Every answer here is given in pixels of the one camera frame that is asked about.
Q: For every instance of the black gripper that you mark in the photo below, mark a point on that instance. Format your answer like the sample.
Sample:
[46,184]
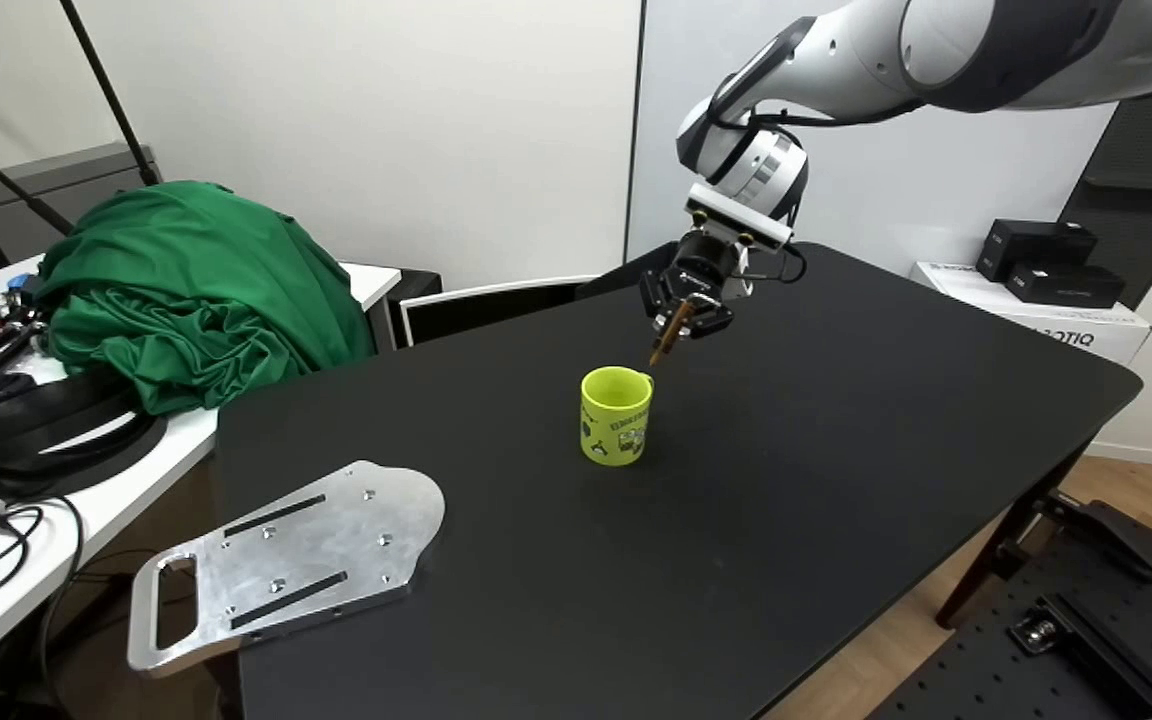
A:
[718,263]

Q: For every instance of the silver metal mounting plate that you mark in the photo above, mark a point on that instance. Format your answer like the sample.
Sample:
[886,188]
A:
[298,554]

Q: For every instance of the white side table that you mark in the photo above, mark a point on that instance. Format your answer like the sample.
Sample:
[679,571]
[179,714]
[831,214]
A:
[108,500]

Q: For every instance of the green cloth pile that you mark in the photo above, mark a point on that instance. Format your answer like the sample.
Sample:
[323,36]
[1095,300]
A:
[188,294]

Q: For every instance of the black optical breadboard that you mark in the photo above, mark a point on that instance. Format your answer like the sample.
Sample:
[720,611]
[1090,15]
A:
[1108,641]

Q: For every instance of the black table leg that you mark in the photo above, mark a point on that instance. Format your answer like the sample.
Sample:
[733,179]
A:
[1000,554]

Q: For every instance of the yellow-green ceramic mug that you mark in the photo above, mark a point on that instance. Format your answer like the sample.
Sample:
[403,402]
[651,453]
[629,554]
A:
[617,423]

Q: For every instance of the black clamp bracket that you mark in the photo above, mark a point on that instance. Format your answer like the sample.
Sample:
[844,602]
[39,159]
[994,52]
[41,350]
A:
[1101,532]

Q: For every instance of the black electronic device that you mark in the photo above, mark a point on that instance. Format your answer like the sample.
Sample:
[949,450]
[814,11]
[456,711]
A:
[1028,244]
[1069,285]

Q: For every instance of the thin black stand pole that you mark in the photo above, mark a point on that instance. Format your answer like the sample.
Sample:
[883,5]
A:
[108,94]

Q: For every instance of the white printed cardboard box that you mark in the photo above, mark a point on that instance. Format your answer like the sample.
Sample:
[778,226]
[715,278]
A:
[1083,327]

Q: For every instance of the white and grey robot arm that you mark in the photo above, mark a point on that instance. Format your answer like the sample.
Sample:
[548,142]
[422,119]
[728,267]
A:
[979,45]

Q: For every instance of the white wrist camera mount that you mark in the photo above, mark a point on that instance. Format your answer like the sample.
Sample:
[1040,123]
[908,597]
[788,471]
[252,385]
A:
[739,214]

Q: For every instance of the black box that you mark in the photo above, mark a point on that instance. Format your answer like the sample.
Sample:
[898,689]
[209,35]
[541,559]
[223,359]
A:
[416,300]

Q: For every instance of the black panel with white frame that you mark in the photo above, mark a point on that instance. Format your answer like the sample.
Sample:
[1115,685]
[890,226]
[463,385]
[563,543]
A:
[498,309]

